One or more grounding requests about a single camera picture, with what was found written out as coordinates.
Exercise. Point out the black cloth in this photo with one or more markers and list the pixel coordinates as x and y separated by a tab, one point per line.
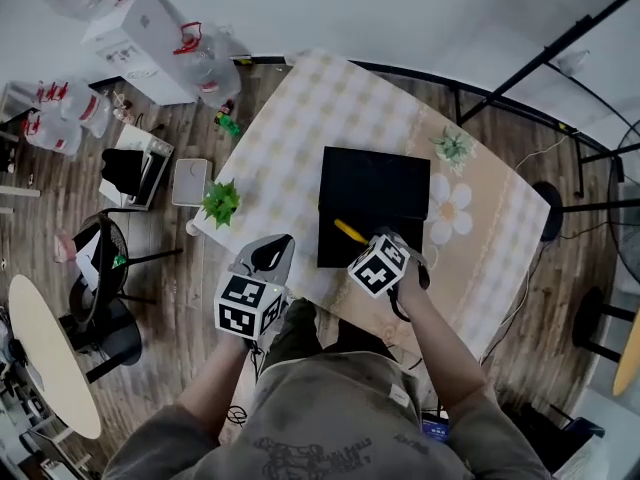
122	168

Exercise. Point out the small green potted plant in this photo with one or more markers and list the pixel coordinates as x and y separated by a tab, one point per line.
220	203

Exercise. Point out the green drink bottle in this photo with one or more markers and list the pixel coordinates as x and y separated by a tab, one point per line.
227	120

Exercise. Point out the black stool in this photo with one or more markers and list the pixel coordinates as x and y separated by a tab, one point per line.
592	323

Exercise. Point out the person's left forearm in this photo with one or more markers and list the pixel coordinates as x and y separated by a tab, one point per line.
212	388

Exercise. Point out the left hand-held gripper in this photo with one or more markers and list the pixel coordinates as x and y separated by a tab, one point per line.
247	300

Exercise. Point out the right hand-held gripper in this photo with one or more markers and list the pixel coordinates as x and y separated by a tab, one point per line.
378	268

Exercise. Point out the black round stand base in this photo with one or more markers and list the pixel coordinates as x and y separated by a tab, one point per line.
549	210

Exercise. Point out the black wicker chair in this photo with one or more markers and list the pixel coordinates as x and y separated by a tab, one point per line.
107	278

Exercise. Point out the person's dark trousers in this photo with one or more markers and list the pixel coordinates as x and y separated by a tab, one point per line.
300	328

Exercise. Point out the pale green potted plant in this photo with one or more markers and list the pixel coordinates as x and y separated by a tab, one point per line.
452	147

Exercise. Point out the yellow wooden board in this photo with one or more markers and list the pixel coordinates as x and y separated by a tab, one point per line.
627	363

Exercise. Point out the black container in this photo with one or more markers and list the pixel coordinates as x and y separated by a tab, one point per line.
372	193

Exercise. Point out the white cardboard box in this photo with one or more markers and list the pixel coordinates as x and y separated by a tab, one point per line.
145	38

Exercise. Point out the white square device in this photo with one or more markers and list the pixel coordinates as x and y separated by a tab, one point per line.
191	180

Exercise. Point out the person's right forearm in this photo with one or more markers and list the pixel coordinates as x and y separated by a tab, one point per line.
442	353

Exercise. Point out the white countertop oven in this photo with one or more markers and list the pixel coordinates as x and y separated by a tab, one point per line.
150	163

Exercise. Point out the black metal frame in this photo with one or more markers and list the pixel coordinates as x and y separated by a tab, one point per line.
540	55

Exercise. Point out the checked floral tablecloth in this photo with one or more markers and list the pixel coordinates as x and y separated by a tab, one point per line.
300	133

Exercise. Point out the black standing fan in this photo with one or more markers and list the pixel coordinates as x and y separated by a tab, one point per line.
625	218

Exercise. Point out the round beige table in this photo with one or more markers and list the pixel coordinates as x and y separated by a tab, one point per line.
47	353

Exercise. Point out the person's grey printed shirt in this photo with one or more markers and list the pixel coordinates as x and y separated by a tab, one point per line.
325	418

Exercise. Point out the blue screen phone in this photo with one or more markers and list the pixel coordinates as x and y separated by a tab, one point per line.
436	430

